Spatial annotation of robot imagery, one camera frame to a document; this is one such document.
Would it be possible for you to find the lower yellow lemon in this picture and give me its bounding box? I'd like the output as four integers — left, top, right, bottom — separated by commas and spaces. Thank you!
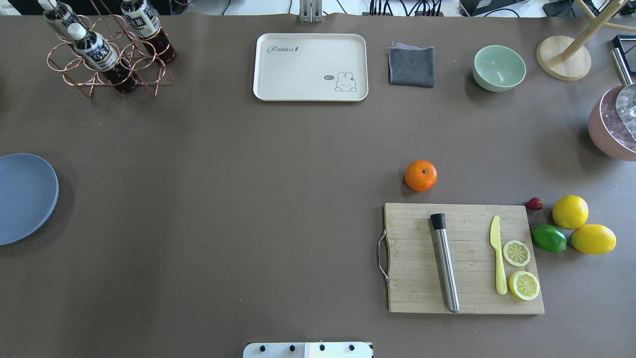
570, 224, 617, 255

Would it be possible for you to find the wooden stand with round base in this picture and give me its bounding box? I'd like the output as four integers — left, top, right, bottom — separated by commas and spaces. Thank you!
536, 0, 636, 81

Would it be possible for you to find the pink bowl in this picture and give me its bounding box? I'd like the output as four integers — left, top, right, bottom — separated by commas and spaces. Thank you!
588, 86, 636, 162

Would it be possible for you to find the copper wire bottle rack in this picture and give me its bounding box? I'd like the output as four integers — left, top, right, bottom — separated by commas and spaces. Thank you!
46, 0, 173, 98

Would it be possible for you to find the left rear tea bottle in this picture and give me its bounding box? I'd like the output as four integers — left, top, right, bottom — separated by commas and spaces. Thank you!
38, 0, 86, 39

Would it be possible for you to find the cream rabbit tray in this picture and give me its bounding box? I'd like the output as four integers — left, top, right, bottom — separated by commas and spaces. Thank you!
252, 33, 369, 102

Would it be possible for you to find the lower lemon slice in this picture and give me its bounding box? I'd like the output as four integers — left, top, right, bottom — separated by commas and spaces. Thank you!
507, 270, 540, 301

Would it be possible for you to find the right rear tea bottle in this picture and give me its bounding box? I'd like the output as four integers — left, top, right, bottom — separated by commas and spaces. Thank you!
120, 0, 177, 64

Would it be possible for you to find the metal ice scoop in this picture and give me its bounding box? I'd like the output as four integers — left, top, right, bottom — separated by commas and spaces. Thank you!
611, 48, 636, 140

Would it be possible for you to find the tea bottle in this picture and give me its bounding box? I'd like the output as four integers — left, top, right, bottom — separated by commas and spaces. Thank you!
120, 0, 177, 64
38, 0, 86, 39
67, 23, 137, 93

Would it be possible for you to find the orange mandarin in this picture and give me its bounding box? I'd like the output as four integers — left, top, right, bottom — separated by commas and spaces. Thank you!
404, 160, 438, 192

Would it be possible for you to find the upper lemon slice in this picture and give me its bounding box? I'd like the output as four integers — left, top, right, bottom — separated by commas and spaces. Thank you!
502, 240, 531, 267

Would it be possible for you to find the green lime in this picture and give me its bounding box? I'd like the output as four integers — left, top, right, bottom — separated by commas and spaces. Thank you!
531, 224, 567, 253

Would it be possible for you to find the bamboo cutting board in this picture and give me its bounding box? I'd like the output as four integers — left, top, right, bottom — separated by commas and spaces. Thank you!
384, 202, 545, 315

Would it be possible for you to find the steel muddler black tip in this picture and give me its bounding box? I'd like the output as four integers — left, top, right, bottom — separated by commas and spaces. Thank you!
430, 213, 461, 313

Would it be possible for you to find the blue plate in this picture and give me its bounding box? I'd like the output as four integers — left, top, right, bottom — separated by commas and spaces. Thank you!
0, 153, 59, 245

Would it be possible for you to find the yellow plastic knife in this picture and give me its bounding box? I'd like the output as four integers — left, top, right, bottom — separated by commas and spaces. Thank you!
490, 215, 507, 295

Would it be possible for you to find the grey folded cloth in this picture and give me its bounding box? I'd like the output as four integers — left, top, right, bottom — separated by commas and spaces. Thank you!
388, 43, 436, 88

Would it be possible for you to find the front tea bottle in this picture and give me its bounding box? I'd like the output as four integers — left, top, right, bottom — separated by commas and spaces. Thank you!
67, 23, 137, 93

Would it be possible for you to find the red strawberry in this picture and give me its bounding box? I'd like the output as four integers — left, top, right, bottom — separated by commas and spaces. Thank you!
524, 197, 543, 211

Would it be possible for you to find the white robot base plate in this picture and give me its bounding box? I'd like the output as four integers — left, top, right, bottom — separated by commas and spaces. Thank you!
242, 342, 374, 358

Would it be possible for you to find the light green bowl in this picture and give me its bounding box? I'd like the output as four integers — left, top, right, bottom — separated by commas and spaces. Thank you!
472, 45, 527, 92

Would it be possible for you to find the grey metal mount bracket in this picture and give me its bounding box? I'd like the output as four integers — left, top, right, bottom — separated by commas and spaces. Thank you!
298, 0, 323, 23

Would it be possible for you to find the yellow lemon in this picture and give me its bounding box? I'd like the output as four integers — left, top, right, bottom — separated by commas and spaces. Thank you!
552, 195, 589, 230
570, 224, 617, 255

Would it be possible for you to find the upper yellow lemon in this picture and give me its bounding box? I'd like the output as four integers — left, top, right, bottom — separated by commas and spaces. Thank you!
552, 195, 589, 230

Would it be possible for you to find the lemon slice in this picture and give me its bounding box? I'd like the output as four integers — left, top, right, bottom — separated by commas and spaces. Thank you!
507, 270, 540, 301
502, 240, 531, 267

